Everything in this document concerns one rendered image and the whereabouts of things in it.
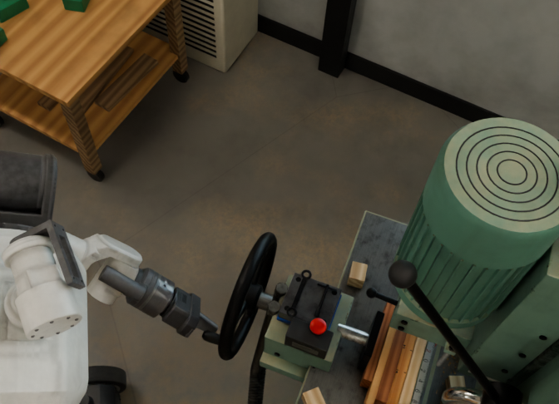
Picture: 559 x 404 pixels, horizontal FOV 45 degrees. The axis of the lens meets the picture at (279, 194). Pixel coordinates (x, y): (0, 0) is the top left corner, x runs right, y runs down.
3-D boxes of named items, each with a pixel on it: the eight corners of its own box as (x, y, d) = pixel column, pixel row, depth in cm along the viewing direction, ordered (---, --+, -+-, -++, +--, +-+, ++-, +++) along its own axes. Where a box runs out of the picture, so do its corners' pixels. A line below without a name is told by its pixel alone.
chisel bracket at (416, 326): (397, 297, 128) (406, 278, 120) (469, 322, 126) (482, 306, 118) (386, 332, 124) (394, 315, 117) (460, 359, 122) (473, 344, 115)
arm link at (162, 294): (181, 317, 156) (137, 292, 153) (205, 288, 154) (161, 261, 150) (178, 349, 145) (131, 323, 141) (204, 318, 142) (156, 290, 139)
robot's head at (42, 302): (17, 352, 81) (32, 324, 75) (-6, 277, 85) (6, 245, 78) (70, 336, 85) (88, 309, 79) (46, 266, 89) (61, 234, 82)
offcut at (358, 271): (349, 268, 140) (353, 260, 136) (364, 272, 139) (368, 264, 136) (346, 285, 138) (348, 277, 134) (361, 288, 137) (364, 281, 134)
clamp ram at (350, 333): (341, 316, 134) (347, 298, 126) (377, 329, 133) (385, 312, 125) (327, 357, 129) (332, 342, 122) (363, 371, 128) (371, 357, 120)
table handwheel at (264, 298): (270, 225, 159) (244, 232, 131) (350, 253, 156) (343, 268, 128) (232, 339, 161) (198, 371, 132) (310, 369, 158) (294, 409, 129)
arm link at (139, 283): (131, 307, 150) (86, 282, 146) (158, 268, 150) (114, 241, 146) (132, 326, 139) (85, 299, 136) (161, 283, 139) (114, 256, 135)
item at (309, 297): (292, 278, 131) (294, 267, 127) (346, 298, 130) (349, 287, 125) (268, 339, 125) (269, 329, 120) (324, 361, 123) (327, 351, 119)
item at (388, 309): (383, 308, 135) (388, 299, 131) (391, 312, 135) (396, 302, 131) (358, 386, 127) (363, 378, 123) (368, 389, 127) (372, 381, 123)
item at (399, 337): (403, 298, 137) (408, 289, 133) (413, 302, 136) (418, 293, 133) (370, 405, 125) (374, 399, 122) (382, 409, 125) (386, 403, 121)
